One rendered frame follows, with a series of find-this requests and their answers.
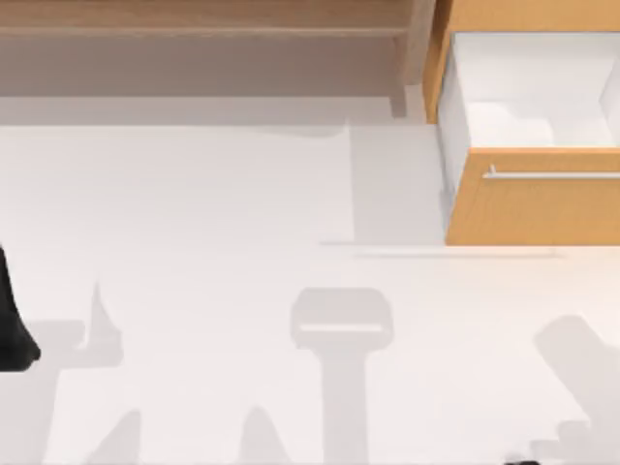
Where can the orange wooden cupboard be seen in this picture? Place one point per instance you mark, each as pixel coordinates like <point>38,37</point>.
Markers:
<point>484,14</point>

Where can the orange wooden drawer front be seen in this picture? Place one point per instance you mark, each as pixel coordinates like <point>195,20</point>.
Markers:
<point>533,213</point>

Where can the wooden open shelf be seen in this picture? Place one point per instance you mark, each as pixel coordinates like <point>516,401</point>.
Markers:
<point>203,43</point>

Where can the pulled-out white drawer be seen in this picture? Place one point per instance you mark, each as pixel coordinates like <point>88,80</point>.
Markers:
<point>528,92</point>

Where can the small black object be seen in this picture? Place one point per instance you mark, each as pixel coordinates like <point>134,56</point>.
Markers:
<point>522,462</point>

